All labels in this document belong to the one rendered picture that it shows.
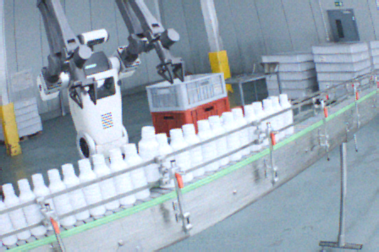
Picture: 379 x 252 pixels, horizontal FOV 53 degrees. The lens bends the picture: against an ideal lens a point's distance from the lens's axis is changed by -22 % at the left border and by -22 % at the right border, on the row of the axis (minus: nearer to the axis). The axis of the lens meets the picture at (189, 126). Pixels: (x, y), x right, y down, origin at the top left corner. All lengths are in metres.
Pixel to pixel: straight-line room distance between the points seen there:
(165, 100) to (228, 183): 2.41
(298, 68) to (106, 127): 6.80
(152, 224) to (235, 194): 0.37
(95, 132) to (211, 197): 0.66
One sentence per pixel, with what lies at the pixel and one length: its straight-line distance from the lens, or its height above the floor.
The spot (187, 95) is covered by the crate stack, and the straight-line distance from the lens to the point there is 3.84.
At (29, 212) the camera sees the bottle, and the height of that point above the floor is 1.08.
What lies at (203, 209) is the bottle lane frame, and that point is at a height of 0.90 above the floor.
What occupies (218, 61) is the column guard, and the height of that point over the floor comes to 0.85.
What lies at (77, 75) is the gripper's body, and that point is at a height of 1.40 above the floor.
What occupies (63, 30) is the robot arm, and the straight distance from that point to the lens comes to 1.75.
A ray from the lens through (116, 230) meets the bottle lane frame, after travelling 1.31.
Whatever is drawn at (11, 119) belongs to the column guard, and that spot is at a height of 0.75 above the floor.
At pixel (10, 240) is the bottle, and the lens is 1.18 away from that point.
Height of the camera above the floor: 1.43
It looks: 10 degrees down
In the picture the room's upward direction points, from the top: 10 degrees counter-clockwise
